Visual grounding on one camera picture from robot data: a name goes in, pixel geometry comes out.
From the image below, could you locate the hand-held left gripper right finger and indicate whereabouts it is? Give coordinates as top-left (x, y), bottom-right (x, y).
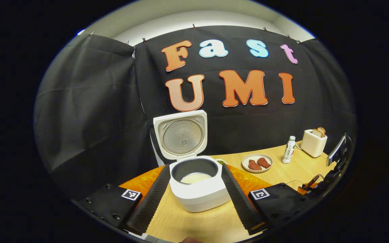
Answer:
top-left (222, 164), bottom-right (320, 236)

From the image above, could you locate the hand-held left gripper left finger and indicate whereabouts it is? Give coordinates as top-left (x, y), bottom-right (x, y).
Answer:
top-left (76, 164), bottom-right (171, 236)

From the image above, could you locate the white rice cooker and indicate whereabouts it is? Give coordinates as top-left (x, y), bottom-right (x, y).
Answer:
top-left (153, 110), bottom-right (231, 213)

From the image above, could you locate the white rice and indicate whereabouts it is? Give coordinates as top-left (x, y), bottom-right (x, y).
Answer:
top-left (180, 172), bottom-right (212, 185)

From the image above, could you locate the white toaster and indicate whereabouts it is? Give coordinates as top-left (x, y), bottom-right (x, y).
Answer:
top-left (300, 129), bottom-right (328, 158)

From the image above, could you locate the round beige plate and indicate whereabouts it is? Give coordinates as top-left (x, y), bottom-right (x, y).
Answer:
top-left (242, 154), bottom-right (274, 173)

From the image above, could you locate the white drink bottle green cap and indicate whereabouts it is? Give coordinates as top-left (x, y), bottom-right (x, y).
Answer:
top-left (282, 136), bottom-right (296, 164)

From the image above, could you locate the black backdrop cloth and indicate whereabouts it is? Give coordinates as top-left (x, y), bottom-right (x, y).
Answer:
top-left (34, 25), bottom-right (357, 196)

